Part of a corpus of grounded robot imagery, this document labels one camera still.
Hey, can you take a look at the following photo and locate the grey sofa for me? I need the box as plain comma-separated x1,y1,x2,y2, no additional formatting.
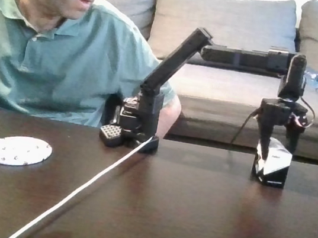
85,0,318,163

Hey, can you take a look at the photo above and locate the white cable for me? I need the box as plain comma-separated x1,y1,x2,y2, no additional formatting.
6,116,157,238

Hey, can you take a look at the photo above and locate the clear plastic water bottle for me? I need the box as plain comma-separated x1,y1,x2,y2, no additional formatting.
301,65,318,87

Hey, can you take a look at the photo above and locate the black perforated table clamp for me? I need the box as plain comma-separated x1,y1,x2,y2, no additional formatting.
97,123,124,149

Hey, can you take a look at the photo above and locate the person in green shirt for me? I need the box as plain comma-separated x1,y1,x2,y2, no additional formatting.
0,0,195,140

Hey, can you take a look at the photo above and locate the round white patterned coaster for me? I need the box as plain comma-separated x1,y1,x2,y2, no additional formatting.
0,133,54,172

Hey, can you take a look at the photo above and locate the white and black servo box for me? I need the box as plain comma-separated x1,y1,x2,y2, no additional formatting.
249,136,295,190

